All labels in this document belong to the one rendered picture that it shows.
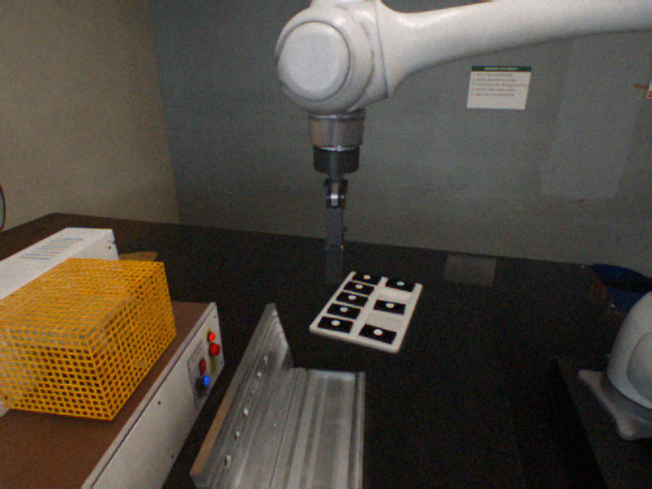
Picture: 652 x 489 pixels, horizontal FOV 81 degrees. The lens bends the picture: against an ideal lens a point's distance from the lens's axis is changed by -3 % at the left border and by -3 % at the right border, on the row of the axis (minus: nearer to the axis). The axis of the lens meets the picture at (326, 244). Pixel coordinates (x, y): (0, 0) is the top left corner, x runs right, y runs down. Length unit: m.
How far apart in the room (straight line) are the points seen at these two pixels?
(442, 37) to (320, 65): 0.14
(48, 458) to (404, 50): 0.72
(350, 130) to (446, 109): 2.22
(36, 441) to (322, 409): 0.53
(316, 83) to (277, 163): 2.68
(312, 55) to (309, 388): 0.77
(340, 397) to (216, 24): 2.74
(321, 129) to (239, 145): 2.58
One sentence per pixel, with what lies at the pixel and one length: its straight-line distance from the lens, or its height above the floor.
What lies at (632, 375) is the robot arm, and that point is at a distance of 0.96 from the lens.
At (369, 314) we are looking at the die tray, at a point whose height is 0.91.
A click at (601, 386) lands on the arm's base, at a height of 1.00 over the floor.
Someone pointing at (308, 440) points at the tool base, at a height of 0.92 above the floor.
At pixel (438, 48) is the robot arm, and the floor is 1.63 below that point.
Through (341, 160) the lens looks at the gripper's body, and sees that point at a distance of 0.62.
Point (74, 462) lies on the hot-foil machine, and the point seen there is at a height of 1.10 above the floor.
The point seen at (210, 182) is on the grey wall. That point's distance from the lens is 3.38.
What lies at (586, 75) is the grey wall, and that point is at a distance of 2.94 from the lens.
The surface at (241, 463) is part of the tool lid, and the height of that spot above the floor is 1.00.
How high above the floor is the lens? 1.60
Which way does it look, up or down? 23 degrees down
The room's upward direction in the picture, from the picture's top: straight up
